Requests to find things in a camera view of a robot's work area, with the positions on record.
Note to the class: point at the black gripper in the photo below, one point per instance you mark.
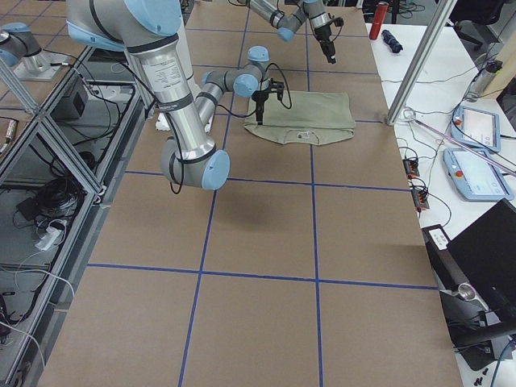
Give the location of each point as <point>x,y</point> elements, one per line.
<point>258,101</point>
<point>324,40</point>

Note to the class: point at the olive green long-sleeve shirt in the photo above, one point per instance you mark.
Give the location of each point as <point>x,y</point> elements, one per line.
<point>315,118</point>

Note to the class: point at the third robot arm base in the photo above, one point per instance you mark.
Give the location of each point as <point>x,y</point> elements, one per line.
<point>21,51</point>

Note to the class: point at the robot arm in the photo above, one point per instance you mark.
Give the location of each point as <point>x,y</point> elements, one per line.
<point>148,32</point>
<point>311,12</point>

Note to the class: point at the folded dark blue umbrella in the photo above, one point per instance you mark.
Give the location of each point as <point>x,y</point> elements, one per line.
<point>390,40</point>

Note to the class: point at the red cylinder tube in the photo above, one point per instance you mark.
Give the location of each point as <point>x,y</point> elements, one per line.
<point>378,19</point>

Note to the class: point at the grey water bottle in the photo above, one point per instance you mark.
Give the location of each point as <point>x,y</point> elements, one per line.
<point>483,78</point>

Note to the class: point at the blue teach pendant far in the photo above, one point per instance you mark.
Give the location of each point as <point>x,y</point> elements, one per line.
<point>476,128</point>

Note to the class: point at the blue teach pendant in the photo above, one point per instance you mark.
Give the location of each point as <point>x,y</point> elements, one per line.
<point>476,128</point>
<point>474,178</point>

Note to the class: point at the blue teach pendant near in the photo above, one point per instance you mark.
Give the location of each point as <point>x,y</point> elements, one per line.
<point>474,178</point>

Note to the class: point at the white power strip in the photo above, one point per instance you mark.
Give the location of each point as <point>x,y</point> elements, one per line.
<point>52,237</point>

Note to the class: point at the black box with label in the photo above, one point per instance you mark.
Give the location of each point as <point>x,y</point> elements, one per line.
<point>460,300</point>

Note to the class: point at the black monitor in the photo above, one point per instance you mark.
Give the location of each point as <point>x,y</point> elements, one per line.
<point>485,253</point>

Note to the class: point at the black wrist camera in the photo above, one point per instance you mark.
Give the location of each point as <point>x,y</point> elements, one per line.
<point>277,88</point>
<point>337,21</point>

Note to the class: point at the grey aluminium frame post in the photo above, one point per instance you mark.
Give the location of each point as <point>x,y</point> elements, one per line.
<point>422,53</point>

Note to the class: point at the aluminium side frame rail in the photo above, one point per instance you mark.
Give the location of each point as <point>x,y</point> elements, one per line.
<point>73,137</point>

